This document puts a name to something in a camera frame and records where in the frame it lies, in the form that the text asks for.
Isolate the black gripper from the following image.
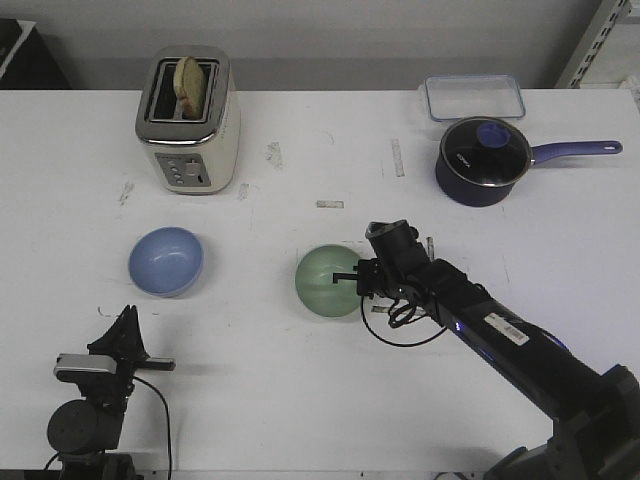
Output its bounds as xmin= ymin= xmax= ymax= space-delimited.
xmin=332 ymin=258 xmax=388 ymax=298
xmin=87 ymin=305 xmax=176 ymax=372

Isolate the green bowl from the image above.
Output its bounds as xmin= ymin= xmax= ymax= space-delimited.
xmin=294 ymin=245 xmax=360 ymax=318

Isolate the blue bowl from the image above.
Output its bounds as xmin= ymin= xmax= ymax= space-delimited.
xmin=128 ymin=227 xmax=204 ymax=298

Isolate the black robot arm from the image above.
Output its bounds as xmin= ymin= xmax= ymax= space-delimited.
xmin=47 ymin=305 xmax=176 ymax=479
xmin=332 ymin=220 xmax=639 ymax=479

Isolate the dark blue saucepan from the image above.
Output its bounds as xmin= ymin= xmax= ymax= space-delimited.
xmin=435 ymin=116 xmax=623 ymax=207

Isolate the glass pot lid blue knob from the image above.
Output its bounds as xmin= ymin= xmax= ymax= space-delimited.
xmin=441 ymin=116 xmax=532 ymax=187

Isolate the clear plastic food container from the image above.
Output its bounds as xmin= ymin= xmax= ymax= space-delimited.
xmin=421 ymin=74 xmax=526 ymax=122

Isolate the cream and chrome toaster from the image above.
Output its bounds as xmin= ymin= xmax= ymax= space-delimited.
xmin=135 ymin=45 xmax=241 ymax=195

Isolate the toast slice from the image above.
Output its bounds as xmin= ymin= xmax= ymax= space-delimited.
xmin=173 ymin=56 xmax=206 ymax=120

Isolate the white slotted shelf rack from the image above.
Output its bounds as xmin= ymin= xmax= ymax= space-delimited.
xmin=554 ymin=1 xmax=639 ymax=89

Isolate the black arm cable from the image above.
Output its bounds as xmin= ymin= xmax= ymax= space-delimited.
xmin=132 ymin=375 xmax=174 ymax=475
xmin=359 ymin=289 xmax=451 ymax=347

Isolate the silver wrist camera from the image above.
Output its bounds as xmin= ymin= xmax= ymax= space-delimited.
xmin=53 ymin=353 xmax=117 ymax=384

